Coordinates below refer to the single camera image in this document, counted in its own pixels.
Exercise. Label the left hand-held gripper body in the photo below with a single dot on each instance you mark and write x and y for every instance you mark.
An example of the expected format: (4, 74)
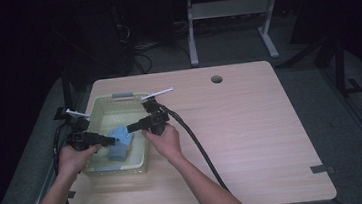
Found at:
(80, 138)

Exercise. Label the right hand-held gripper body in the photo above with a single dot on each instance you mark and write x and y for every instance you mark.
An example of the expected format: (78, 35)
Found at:
(155, 121)

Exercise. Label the grey-blue sock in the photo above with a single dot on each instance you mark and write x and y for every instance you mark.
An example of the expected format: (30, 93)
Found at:
(117, 153)

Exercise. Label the pale green plastic basket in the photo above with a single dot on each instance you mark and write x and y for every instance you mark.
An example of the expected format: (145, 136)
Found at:
(110, 117)

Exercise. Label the person's left hand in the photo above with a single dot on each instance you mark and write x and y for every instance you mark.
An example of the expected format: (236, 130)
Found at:
(72, 161)

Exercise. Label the person's right hand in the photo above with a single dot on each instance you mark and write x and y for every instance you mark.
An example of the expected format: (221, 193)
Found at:
(168, 145)

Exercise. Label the grey tape strip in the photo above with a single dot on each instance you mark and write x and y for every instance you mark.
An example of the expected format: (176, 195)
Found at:
(71, 194)
(321, 169)

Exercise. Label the white metal desk frame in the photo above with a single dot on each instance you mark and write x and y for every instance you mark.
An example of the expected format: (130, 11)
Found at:
(227, 8)

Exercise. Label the black metal stand post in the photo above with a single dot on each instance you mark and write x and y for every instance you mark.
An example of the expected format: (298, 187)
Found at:
(340, 70)

